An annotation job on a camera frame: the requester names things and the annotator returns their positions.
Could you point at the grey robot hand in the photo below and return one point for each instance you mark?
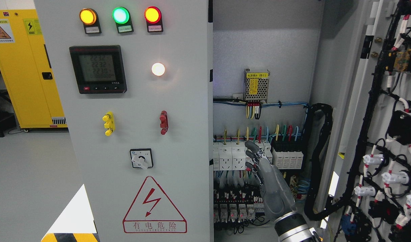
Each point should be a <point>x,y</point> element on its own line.
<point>275,192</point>

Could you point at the grey cabinet door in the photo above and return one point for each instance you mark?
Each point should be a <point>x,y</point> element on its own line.
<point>361,172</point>
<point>182,156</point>

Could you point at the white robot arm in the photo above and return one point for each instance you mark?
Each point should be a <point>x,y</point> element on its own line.
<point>292,227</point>

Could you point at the black white surge protector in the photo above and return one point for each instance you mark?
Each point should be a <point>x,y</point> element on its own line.
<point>288,155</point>

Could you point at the lower relay terminal row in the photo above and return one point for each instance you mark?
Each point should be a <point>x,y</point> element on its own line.
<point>236,207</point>

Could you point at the white socket breaker row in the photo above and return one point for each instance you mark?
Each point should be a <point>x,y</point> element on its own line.
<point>230,156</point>

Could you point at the metal mesh power supply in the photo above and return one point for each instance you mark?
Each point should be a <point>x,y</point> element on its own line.
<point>256,85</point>

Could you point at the red electric danger sticker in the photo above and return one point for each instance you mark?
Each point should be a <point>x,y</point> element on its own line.
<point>152,211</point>

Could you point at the white indicator light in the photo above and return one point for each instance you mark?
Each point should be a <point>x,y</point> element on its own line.
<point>158,69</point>

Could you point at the black digital power meter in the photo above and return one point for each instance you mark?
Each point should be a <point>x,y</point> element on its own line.
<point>98,69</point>

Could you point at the red indicator light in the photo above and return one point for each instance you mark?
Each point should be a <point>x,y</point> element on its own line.
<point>153,19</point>

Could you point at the green indicator light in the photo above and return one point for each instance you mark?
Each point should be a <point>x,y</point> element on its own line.
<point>122,19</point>

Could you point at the orange indicator light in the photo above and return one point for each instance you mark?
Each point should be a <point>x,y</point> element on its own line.
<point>90,21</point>

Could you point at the yellow safety cabinet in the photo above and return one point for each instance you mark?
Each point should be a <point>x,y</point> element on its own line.
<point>27,72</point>

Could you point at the red terminal post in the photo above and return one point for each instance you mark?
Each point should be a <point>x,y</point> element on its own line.
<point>164,122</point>

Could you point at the left door rotary selector switch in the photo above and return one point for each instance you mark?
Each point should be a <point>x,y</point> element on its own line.
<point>141,158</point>

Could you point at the yellow terminal post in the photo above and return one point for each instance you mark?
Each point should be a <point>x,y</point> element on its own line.
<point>109,123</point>

